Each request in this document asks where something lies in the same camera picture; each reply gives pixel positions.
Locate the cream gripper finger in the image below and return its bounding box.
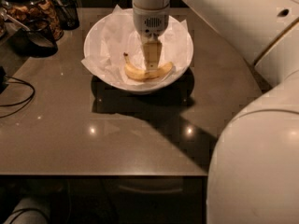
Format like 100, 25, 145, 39
142, 40, 162, 78

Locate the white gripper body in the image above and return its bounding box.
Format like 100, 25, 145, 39
133, 5, 170, 43

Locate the yellow banana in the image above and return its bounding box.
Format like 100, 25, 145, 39
123, 53, 174, 81

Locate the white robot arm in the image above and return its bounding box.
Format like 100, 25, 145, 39
132, 0, 299, 224

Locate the white bowl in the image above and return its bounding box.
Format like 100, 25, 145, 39
83, 7, 194, 95

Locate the white paper liner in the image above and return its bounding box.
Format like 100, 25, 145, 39
80, 5, 190, 91

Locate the black mesh pen holder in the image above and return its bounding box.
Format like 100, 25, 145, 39
55, 0, 79, 30

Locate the black mesh cup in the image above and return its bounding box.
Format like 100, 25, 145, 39
10, 20, 58, 57

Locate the glass jar of snacks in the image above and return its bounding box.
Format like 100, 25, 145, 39
1, 0, 64, 40

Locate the grey cylinder under table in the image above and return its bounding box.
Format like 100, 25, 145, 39
2, 197, 50, 224

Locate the black cable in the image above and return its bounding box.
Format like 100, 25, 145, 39
0, 66, 36, 119

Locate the white spoon handle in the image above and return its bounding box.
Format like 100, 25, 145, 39
0, 9, 31, 32

